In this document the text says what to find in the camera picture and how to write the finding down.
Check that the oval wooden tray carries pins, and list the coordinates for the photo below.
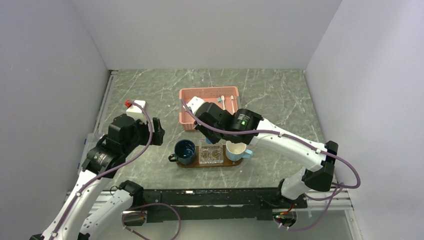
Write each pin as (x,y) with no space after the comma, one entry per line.
(226,161)

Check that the clear plastic screw box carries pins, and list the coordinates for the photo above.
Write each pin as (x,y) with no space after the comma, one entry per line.
(89,143)

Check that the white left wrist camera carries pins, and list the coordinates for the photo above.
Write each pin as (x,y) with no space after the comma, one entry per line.
(135,112)

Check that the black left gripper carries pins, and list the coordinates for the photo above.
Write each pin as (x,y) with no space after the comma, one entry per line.
(158,132)

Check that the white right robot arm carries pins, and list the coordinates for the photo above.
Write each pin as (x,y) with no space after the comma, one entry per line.
(250,128)

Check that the white and light-blue mug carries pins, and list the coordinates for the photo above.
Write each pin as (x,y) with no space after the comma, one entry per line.
(237,151)

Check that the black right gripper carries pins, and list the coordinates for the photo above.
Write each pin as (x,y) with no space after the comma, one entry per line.
(213,139)

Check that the clear textured glass dish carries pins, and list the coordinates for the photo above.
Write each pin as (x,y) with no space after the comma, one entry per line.
(210,154)

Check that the white toothbrush at basket edge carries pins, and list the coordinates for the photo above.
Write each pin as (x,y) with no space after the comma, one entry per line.
(233,106)

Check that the pink perforated plastic basket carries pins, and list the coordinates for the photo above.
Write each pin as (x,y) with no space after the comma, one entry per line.
(208,94)

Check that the dark navy mug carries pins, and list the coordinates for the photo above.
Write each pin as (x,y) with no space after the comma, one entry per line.
(184,152)

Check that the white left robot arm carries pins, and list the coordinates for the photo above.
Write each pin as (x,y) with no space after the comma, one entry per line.
(125,133)

